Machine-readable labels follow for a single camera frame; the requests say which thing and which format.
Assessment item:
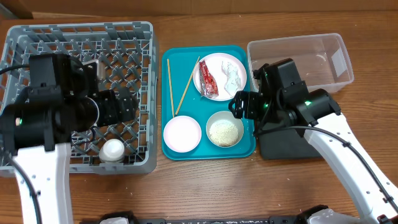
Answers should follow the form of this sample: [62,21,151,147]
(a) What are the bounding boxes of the white napkin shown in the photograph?
[221,61,241,96]

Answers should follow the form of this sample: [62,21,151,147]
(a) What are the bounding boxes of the metal bowl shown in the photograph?
[206,111,244,147]

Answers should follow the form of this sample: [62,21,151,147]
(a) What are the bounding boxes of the white paper cup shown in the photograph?
[99,139,124,163]

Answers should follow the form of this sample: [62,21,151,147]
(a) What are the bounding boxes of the red snack wrapper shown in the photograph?
[199,61,218,98]

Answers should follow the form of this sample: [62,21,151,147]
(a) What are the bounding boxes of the white rice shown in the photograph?
[209,119,239,147]

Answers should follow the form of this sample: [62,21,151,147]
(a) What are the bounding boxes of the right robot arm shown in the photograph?
[228,58,397,223]

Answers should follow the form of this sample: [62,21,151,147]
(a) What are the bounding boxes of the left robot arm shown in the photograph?
[1,54,138,223]

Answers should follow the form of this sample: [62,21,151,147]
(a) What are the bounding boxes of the black plastic tray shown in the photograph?
[256,121,321,160]

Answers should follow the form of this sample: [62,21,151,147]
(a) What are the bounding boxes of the grey plastic dish rack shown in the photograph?
[1,21,159,175]

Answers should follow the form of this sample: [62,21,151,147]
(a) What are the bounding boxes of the large white plate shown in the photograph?
[193,53,247,101]

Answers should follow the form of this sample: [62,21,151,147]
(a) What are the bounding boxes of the right wooden chopstick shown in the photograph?
[175,56,200,116]

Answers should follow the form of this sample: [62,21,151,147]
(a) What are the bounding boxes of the wooden chopstick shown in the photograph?
[167,58,175,118]
[175,56,200,116]

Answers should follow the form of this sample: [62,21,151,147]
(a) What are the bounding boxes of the teal serving tray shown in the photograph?
[161,45,256,161]

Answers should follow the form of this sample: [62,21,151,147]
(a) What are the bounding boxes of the left wooden chopstick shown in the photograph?
[167,58,175,118]

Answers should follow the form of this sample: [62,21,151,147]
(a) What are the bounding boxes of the small pink plate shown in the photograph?
[163,116,201,153]

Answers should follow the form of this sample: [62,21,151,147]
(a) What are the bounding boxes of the clear plastic bin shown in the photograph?
[247,33,354,93]

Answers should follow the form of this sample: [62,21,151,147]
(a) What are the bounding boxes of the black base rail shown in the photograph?
[138,215,307,224]

